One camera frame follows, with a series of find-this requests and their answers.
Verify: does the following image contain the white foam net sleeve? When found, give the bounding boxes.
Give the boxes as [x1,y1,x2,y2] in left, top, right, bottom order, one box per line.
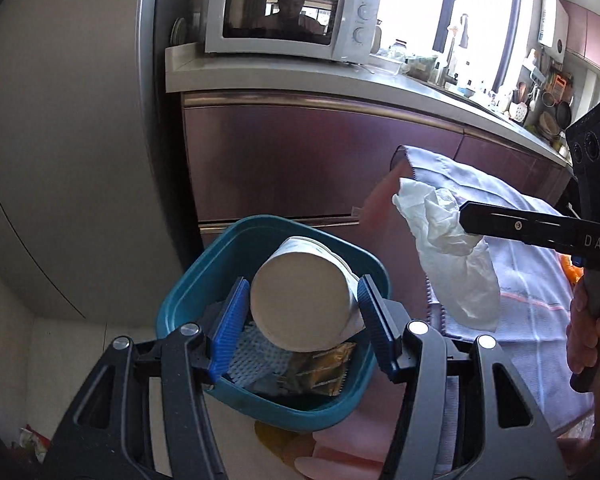
[226,321,292,396]

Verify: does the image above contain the black hanging frying pan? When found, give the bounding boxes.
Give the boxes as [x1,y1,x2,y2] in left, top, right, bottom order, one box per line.
[555,98,572,130]

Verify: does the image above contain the grey plaid tablecloth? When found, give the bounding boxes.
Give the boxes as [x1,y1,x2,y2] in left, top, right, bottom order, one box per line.
[392,148,593,434]

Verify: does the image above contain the pink upper wall cabinet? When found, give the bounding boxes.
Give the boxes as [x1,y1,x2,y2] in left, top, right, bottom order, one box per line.
[560,0,600,70]

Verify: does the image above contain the white tissue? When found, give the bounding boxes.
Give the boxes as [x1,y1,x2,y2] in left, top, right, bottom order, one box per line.
[392,178,501,332]

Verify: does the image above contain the white microwave oven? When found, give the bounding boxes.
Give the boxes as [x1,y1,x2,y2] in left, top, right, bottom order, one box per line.
[204,0,380,64]

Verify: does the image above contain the black tracking camera box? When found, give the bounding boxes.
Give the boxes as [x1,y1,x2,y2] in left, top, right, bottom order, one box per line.
[566,102,600,223]

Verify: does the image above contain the white paper cup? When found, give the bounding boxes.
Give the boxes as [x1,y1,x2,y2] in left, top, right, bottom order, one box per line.
[250,236,365,353]

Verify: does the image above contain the teal plastic trash bin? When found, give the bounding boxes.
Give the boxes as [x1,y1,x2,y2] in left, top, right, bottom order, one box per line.
[156,214,391,432]

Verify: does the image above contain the grey refrigerator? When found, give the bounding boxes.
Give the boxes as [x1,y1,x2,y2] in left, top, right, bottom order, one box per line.
[0,0,200,326]

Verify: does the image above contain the person's right hand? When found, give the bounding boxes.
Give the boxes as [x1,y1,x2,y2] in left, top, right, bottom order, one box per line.
[566,278,600,374]

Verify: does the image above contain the chrome kitchen faucet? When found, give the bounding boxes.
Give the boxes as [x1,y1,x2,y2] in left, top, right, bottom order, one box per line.
[443,13,469,86]

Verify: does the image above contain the gold foil snack wrapper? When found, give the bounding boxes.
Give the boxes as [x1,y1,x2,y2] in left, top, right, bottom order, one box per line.
[279,342,356,396]

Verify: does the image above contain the white wall water heater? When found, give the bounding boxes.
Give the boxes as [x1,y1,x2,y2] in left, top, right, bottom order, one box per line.
[538,0,569,63]

